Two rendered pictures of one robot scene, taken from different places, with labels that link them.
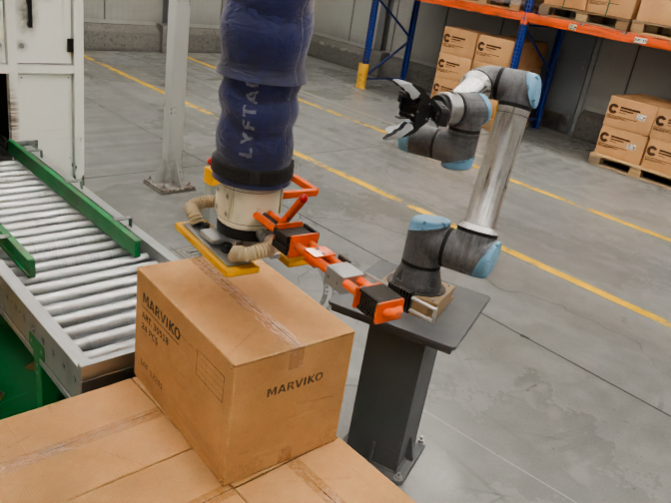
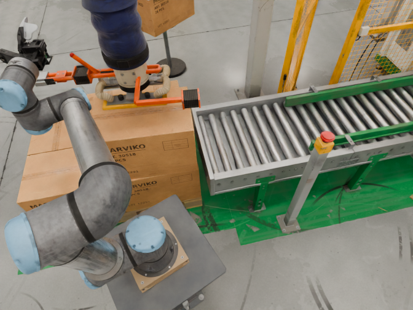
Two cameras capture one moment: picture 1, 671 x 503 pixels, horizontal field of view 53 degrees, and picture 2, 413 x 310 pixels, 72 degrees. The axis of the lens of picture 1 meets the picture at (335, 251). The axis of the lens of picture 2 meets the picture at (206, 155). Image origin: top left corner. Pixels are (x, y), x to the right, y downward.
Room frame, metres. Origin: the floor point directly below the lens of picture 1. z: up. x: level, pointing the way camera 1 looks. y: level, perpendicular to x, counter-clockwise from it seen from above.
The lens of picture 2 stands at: (2.83, -0.55, 2.13)
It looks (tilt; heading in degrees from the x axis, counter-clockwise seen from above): 52 degrees down; 126
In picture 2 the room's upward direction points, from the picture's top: 3 degrees counter-clockwise
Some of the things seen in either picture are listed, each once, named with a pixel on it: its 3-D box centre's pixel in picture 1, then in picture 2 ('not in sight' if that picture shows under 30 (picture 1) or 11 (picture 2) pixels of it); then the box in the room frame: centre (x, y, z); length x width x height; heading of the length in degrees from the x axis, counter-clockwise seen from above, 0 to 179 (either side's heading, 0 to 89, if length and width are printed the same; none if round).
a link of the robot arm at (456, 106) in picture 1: (445, 107); (22, 71); (1.86, -0.24, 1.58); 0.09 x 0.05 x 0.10; 39
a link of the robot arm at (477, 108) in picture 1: (467, 110); (15, 88); (1.91, -0.30, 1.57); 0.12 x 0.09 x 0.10; 129
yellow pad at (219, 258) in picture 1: (215, 242); not in sight; (1.71, 0.34, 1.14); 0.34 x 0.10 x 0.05; 39
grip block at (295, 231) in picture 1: (296, 239); (83, 74); (1.58, 0.11, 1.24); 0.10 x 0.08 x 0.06; 129
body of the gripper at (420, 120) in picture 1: (421, 108); (32, 57); (1.81, -0.17, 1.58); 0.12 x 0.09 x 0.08; 129
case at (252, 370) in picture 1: (236, 353); (147, 135); (1.76, 0.25, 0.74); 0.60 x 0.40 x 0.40; 42
